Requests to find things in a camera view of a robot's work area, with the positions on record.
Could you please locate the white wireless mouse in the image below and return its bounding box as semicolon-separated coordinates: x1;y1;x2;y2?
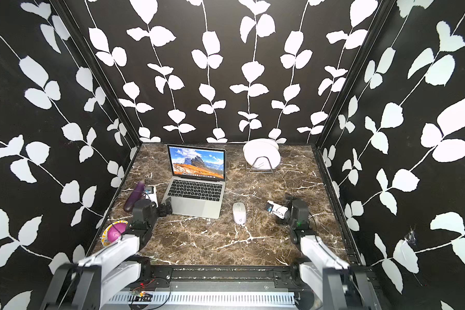
232;202;247;226

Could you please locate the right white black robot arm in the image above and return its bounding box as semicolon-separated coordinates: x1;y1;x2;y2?
284;196;381;309

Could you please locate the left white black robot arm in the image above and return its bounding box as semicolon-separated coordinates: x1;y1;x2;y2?
40;198;173;309

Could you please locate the silver open laptop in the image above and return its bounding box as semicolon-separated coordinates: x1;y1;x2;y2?
162;145;226;219

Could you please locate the purple eggplant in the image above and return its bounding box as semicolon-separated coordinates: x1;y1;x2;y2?
123;181;145;213

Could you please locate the white plates stack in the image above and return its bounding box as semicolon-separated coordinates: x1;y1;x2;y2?
243;138;281;169

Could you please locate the purple yellow toy bowl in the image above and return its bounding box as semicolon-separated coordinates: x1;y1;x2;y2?
101;220;128;247

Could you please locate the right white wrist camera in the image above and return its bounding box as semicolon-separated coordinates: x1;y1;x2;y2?
266;200;289;220

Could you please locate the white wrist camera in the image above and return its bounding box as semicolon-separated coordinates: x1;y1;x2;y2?
142;185;158;205
266;200;289;220

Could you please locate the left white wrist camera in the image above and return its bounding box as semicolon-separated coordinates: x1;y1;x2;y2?
142;185;158;205

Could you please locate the black wire plate rack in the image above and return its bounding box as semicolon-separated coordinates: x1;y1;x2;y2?
247;156;274;174

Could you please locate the black front mounting rail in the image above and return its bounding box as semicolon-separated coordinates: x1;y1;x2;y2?
145;265;309;289

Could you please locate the white perforated cable duct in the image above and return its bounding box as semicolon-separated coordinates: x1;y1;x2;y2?
107;291;296;307

